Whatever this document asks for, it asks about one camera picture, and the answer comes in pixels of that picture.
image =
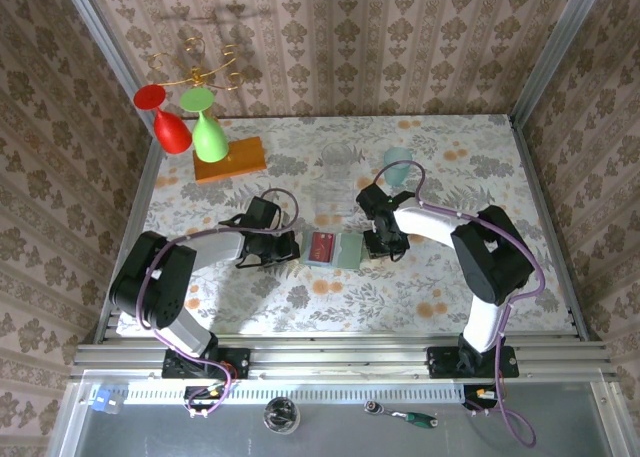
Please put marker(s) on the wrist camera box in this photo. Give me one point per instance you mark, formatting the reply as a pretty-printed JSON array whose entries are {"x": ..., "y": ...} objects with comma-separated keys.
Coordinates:
[
  {"x": 262, "y": 212},
  {"x": 372, "y": 199}
]

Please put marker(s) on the aluminium frame post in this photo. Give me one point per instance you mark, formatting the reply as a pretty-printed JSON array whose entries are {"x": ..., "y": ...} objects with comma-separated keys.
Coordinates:
[
  {"x": 110, "y": 52},
  {"x": 553, "y": 52}
]

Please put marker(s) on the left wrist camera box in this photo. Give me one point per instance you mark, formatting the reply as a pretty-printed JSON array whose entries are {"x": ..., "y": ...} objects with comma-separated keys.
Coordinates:
[{"x": 262, "y": 212}]

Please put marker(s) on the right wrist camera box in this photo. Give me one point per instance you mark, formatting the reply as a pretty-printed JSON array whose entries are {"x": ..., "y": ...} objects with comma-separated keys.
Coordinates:
[{"x": 372, "y": 199}]

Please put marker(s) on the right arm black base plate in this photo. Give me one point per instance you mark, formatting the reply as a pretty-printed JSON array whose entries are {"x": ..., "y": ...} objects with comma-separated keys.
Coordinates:
[{"x": 442, "y": 363}]

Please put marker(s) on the aluminium table side rail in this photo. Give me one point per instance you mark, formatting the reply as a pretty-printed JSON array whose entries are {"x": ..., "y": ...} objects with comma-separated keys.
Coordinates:
[
  {"x": 535, "y": 177},
  {"x": 144, "y": 177}
]

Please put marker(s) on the silver metal cup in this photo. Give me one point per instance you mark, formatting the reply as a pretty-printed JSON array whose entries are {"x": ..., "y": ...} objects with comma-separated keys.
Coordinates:
[{"x": 282, "y": 416}]

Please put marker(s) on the orange wooden base block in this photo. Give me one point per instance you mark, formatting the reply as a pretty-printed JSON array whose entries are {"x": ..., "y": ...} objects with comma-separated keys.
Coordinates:
[{"x": 245, "y": 162}]

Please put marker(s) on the red wine glass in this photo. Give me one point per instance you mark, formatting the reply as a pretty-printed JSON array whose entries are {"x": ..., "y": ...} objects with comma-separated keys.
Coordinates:
[{"x": 172, "y": 132}]

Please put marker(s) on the red playing card deck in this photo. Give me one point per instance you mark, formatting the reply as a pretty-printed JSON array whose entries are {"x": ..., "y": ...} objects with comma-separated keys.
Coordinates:
[{"x": 322, "y": 249}]

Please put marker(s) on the green wine glass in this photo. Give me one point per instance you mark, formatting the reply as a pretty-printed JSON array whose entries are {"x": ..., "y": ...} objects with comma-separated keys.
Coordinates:
[{"x": 210, "y": 142}]

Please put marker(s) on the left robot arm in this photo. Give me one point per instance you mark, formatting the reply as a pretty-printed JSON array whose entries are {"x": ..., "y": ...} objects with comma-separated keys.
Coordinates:
[{"x": 155, "y": 277}]

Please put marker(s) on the clear glass tumbler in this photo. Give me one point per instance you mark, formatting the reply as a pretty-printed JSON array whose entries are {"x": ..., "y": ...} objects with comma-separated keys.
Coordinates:
[{"x": 336, "y": 162}]

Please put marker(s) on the green card holder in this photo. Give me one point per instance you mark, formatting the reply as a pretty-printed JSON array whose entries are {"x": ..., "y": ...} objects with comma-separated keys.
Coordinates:
[{"x": 350, "y": 252}]

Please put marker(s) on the aluminium mounting rail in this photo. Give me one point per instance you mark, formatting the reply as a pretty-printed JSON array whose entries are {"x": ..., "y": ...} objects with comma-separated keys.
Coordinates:
[{"x": 325, "y": 357}]

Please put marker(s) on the floral table cover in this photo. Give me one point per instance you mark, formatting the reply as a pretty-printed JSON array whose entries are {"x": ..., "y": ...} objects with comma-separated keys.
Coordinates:
[{"x": 300, "y": 317}]

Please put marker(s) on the blue plastic connector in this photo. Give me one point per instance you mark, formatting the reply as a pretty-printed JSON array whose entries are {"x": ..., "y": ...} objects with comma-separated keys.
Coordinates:
[{"x": 102, "y": 401}]

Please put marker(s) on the teal plastic cup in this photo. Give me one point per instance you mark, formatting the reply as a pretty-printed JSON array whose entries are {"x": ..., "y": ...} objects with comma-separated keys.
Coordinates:
[{"x": 397, "y": 174}]

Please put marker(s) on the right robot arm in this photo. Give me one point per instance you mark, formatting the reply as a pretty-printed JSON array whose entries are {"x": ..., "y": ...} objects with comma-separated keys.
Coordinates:
[{"x": 490, "y": 262}]

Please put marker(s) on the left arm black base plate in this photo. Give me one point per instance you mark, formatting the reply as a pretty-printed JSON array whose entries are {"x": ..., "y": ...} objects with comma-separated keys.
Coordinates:
[{"x": 235, "y": 363}]

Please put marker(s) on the black power connector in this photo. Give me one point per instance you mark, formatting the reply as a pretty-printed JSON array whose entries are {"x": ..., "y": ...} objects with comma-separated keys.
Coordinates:
[
  {"x": 197, "y": 393},
  {"x": 471, "y": 391}
]

